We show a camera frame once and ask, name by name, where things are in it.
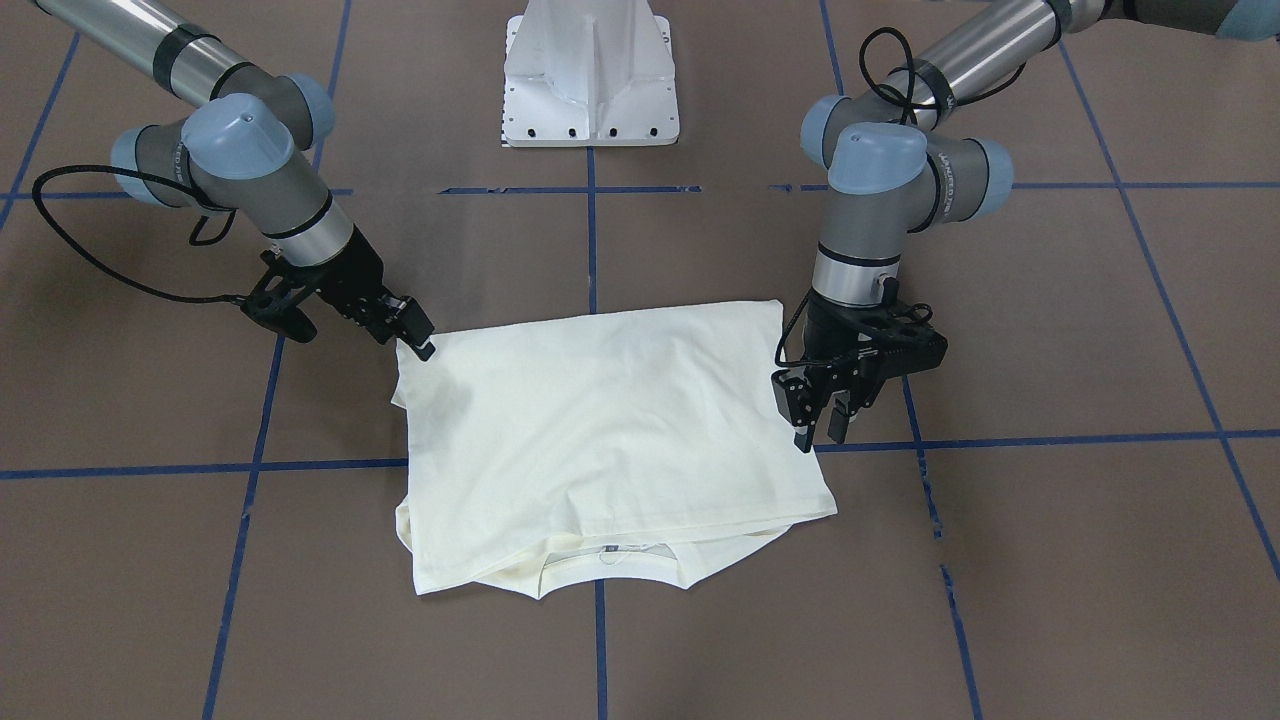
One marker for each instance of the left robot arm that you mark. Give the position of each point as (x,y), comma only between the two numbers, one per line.
(892,174)

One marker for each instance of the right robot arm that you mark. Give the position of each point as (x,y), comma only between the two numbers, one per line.
(241,153)

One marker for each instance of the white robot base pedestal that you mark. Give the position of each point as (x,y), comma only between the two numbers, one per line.
(589,74)

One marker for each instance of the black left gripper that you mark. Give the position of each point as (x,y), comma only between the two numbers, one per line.
(823,328)

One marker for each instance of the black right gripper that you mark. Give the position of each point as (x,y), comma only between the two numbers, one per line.
(352,277)

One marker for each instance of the cream white t-shirt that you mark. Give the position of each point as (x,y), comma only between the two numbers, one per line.
(641,445)

